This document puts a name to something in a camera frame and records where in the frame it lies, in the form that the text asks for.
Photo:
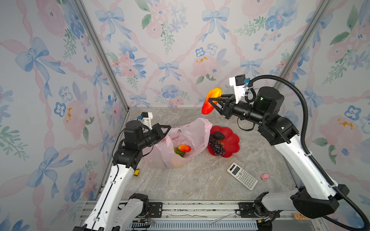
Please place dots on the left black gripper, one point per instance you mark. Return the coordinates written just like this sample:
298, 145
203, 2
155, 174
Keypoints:
156, 130

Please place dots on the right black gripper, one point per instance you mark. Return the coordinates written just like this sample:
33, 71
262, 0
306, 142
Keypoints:
228, 106

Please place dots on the orange red chili pepper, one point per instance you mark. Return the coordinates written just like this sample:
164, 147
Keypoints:
208, 105

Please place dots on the green yellow cucumber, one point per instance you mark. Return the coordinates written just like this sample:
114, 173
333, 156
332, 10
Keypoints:
179, 152

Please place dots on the pink plastic bag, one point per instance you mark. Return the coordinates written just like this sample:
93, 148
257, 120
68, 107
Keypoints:
195, 134

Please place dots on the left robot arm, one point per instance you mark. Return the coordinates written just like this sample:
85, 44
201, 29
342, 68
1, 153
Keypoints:
138, 135

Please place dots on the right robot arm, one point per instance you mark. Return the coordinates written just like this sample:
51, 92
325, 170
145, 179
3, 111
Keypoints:
316, 198

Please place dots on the dark avocado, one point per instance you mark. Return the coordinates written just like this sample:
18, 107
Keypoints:
218, 136

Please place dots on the red flower-shaped plate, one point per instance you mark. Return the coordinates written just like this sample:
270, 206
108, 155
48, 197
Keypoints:
230, 143

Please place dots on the dark purple grape bunch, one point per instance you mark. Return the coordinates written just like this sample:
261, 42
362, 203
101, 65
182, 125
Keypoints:
215, 146

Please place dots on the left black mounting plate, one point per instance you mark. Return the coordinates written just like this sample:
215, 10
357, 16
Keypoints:
154, 209

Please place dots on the black mounting plate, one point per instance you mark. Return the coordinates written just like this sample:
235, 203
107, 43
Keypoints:
154, 209
245, 208

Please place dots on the white scientific calculator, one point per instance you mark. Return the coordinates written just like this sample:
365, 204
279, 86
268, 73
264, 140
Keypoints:
242, 176

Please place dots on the small pink toy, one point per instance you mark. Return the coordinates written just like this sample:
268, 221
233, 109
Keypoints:
265, 176

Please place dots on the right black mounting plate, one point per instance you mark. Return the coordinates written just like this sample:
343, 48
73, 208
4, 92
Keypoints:
245, 208

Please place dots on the small wooden block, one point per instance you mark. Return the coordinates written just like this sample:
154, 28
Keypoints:
298, 216

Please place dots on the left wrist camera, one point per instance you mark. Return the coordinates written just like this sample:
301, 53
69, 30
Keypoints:
145, 118

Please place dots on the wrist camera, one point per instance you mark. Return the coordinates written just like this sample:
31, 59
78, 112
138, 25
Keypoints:
240, 86
145, 118

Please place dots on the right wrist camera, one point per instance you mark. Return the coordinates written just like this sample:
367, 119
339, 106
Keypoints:
240, 86

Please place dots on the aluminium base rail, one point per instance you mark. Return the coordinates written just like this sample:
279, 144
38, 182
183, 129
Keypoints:
218, 216

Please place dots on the right corner aluminium post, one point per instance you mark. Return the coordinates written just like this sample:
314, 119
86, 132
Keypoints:
308, 33

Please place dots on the corner aluminium post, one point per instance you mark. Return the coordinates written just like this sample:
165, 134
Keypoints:
82, 13
308, 33

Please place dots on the left corner aluminium post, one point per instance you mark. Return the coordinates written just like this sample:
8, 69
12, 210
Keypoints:
82, 13

